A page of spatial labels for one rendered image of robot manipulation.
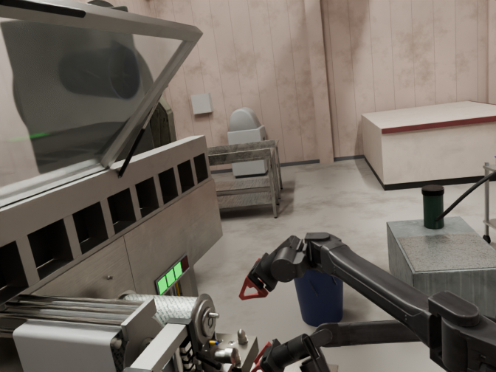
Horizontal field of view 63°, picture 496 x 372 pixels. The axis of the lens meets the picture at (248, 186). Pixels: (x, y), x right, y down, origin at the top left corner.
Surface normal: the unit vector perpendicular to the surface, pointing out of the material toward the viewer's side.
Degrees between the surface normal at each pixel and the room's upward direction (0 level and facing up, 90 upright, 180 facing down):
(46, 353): 90
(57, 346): 90
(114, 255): 90
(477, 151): 90
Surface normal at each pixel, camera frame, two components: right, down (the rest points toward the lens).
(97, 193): 0.94, -0.05
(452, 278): -0.15, 0.26
